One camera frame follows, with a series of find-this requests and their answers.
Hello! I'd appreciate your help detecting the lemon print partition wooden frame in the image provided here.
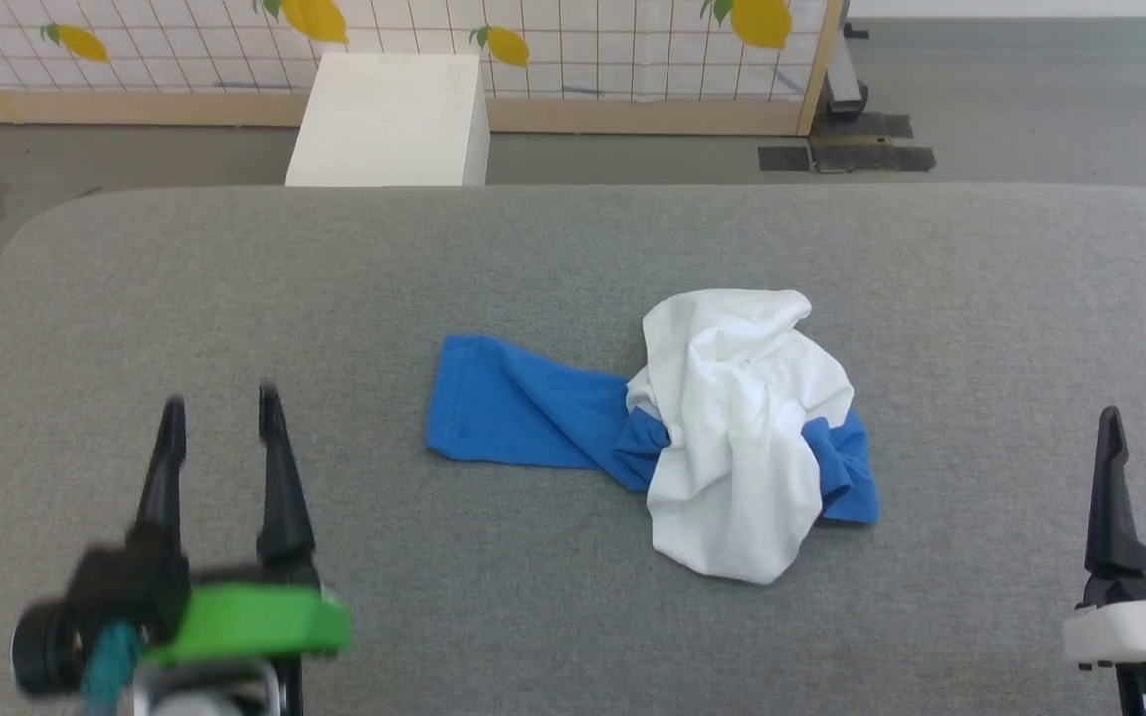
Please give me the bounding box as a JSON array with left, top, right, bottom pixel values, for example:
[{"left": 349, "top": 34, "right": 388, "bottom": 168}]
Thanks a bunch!
[{"left": 0, "top": 0, "right": 846, "bottom": 138}]

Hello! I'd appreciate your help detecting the grey metal partition foot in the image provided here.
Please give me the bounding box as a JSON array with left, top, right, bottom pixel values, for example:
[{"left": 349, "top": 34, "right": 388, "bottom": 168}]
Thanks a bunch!
[{"left": 825, "top": 24, "right": 871, "bottom": 118}]

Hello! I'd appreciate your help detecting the blue and white t-shirt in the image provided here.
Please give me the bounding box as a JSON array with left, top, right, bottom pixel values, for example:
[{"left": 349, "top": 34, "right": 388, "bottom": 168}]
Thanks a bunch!
[{"left": 426, "top": 289, "right": 880, "bottom": 585}]

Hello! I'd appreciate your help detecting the black cable with teal plug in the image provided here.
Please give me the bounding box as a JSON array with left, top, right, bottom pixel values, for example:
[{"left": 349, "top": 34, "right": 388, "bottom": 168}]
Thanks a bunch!
[{"left": 79, "top": 620, "right": 144, "bottom": 716}]

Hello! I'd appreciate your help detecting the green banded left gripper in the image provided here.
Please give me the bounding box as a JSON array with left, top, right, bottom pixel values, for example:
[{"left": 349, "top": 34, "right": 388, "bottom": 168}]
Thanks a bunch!
[{"left": 130, "top": 385, "right": 353, "bottom": 669}]

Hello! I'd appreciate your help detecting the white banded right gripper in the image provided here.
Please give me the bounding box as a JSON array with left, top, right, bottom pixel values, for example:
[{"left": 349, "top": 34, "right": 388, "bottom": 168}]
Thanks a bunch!
[{"left": 1062, "top": 406, "right": 1146, "bottom": 669}]

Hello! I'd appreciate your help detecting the white rectangular box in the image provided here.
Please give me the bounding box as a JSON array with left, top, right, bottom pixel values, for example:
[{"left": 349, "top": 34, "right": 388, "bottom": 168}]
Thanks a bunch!
[{"left": 285, "top": 53, "right": 491, "bottom": 188}]

